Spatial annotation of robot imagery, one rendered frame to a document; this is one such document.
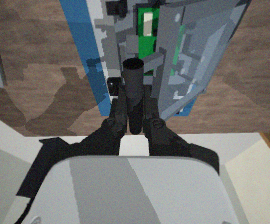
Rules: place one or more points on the green circuit board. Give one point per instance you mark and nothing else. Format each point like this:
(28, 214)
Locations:
(147, 33)

